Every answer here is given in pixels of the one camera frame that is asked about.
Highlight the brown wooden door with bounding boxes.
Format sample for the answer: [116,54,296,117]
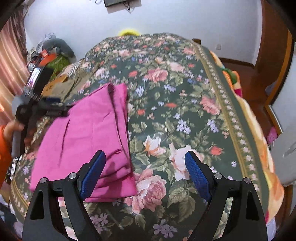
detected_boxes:
[260,0,294,70]

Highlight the orange fleece blanket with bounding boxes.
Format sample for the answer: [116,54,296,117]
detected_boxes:
[209,50,286,224]

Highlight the small black wall monitor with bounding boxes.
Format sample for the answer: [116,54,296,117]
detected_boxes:
[103,0,142,7]

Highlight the pile of clothes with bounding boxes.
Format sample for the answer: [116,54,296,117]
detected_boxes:
[30,34,56,56]

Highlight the pink striped curtain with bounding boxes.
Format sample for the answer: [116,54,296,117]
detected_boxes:
[0,11,31,126]

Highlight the orange box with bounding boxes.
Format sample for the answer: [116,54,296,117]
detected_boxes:
[39,52,57,66]

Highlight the person's left hand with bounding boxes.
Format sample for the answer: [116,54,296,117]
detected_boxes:
[3,120,25,140]

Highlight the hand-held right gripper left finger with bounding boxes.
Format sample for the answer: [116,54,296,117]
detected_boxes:
[22,150,107,241]

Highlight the striped blanket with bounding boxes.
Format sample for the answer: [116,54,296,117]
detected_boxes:
[61,61,82,76]

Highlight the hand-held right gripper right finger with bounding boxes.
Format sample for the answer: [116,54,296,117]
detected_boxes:
[184,150,269,241]

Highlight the wooden folding lap table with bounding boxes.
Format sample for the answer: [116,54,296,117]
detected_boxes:
[43,74,70,98]

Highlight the white plastic object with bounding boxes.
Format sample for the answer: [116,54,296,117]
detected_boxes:
[269,132,296,186]

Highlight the pink slipper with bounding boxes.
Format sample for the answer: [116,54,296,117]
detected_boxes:
[267,126,278,144]

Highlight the olive green pants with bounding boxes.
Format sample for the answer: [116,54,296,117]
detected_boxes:
[62,61,104,102]

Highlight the floral bed blanket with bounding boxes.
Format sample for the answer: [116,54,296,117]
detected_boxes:
[9,32,270,241]

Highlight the pink pants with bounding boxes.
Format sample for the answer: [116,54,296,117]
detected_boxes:
[30,83,138,203]

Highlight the green fabric basket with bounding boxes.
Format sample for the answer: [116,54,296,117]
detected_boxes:
[47,54,71,80]

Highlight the person's left forearm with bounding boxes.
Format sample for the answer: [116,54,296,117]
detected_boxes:
[0,126,13,188]

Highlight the black monitor cable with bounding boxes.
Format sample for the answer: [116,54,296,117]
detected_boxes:
[124,2,135,15]

